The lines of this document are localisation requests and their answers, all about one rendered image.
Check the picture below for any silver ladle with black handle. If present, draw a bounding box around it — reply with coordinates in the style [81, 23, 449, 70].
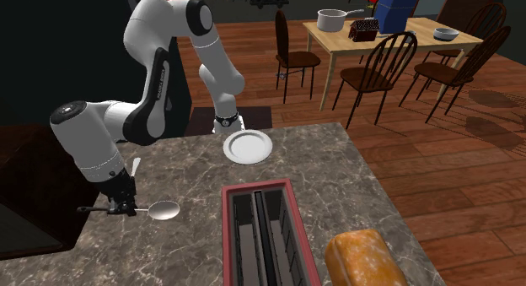
[76, 200, 181, 221]

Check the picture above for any red toaster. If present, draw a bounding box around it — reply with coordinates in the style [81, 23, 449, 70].
[221, 178, 323, 286]

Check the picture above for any white plate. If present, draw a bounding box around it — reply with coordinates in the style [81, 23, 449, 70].
[223, 129, 274, 166]

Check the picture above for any dark wooden chair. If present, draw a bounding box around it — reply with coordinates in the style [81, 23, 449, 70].
[399, 25, 513, 124]
[273, 9, 322, 105]
[331, 30, 419, 130]
[421, 2, 507, 67]

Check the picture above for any golden bread loaf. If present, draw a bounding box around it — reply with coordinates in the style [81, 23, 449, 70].
[324, 229, 409, 286]

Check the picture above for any light wooden dining table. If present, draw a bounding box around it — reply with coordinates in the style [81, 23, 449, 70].
[303, 0, 484, 112]

